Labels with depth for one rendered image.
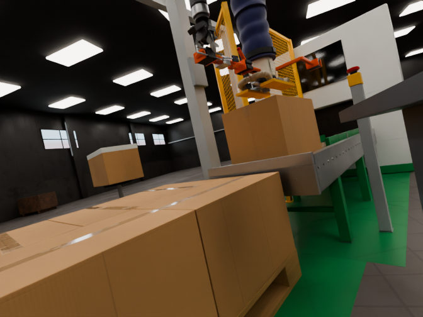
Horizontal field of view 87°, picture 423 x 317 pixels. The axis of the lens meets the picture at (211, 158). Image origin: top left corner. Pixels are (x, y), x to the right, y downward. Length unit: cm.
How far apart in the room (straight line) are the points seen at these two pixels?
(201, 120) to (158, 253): 197
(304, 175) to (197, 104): 162
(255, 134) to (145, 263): 99
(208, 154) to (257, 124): 117
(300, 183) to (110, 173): 198
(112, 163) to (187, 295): 207
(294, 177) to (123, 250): 89
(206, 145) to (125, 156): 93
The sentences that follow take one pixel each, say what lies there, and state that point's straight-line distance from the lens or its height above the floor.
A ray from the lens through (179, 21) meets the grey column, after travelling 287.
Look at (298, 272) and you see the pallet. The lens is 133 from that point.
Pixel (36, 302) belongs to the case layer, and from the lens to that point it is 57.
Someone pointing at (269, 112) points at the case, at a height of 86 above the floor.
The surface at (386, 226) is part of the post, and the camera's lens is 181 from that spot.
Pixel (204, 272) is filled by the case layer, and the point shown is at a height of 35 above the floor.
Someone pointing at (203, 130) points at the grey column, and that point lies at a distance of 247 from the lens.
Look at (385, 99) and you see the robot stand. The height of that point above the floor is 73.
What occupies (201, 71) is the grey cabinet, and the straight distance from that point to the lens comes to 267.
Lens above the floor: 70
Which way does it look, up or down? 1 degrees down
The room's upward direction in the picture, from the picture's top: 12 degrees counter-clockwise
